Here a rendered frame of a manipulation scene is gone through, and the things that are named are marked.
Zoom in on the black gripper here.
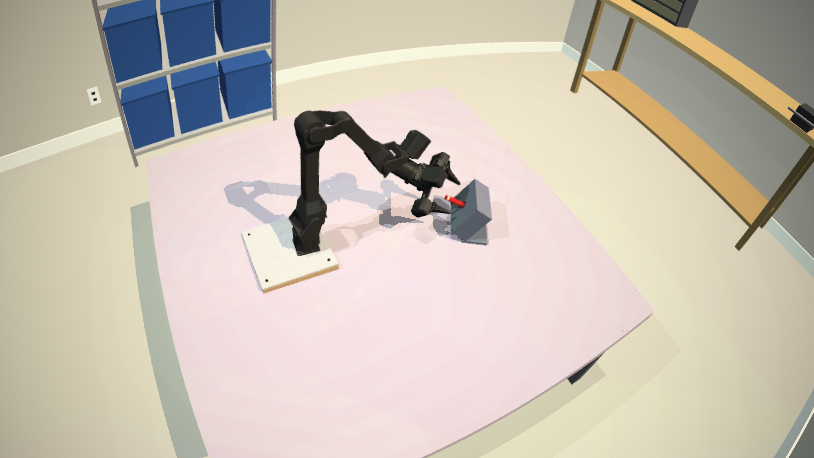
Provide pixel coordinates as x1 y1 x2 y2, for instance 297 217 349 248
404 152 461 218

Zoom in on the red peg with white band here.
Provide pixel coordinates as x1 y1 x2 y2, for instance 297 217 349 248
445 195 465 207

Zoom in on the dark grey sloped panel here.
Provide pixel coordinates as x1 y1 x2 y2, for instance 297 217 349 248
451 178 492 246

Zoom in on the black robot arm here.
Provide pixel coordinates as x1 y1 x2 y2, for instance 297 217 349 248
289 110 448 256

